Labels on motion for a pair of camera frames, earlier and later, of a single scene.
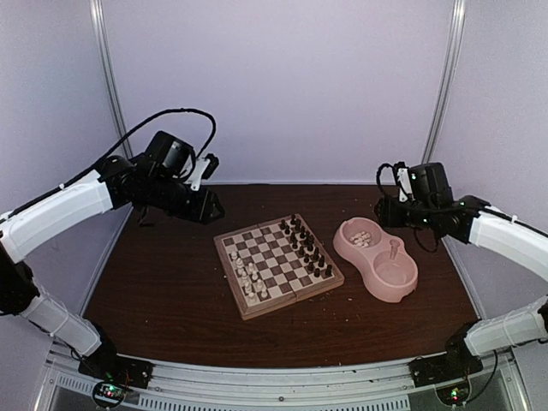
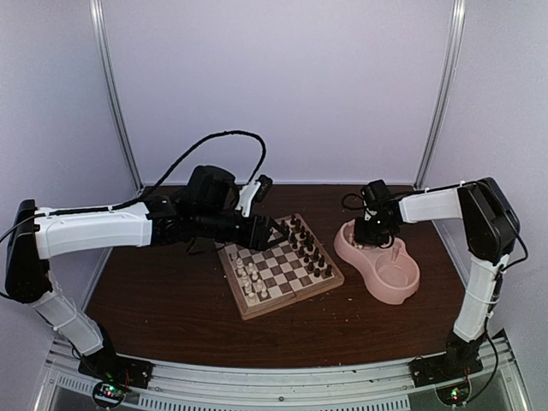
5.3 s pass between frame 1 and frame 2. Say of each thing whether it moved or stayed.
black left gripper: moved
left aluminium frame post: stayed
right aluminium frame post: stayed
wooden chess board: stayed
